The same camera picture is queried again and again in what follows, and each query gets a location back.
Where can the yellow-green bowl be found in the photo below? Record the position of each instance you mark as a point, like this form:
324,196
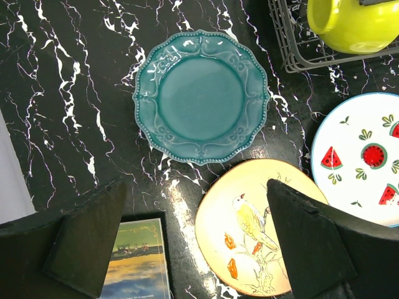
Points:
353,27

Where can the teal scalloped plate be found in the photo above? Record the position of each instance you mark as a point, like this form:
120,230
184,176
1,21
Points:
201,97

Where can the landscape cover book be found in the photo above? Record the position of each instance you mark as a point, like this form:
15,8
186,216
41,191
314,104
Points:
138,266

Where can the peach bird plate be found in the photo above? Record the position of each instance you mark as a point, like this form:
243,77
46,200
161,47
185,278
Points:
235,231

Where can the wire dish rack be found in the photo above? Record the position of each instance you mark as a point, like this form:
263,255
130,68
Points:
301,49

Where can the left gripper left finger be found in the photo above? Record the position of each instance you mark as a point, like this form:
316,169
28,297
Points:
62,254

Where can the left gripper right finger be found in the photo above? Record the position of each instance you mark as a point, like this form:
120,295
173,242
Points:
329,253

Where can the white watermelon plate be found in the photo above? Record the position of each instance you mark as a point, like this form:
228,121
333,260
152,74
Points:
354,157

